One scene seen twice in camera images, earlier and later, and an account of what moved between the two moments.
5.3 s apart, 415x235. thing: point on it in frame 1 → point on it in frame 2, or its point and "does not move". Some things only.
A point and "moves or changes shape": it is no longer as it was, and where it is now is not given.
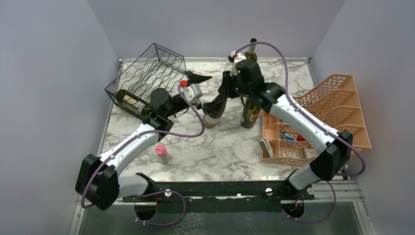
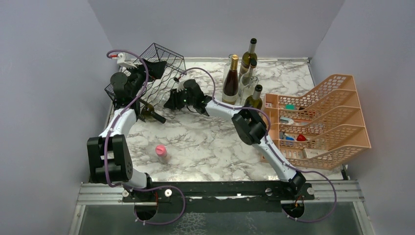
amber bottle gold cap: x=213 y=110 moves or changes shape
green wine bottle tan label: x=251 y=54 does not move
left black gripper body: x=178 y=106 → x=152 y=73
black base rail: x=222 y=196 does not move
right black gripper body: x=233 y=87 → x=179 y=100
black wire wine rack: x=158 y=68 does not move
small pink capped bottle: x=161 y=151 does not move
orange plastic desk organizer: x=334 y=106 does not move
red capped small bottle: x=300 y=138 does not move
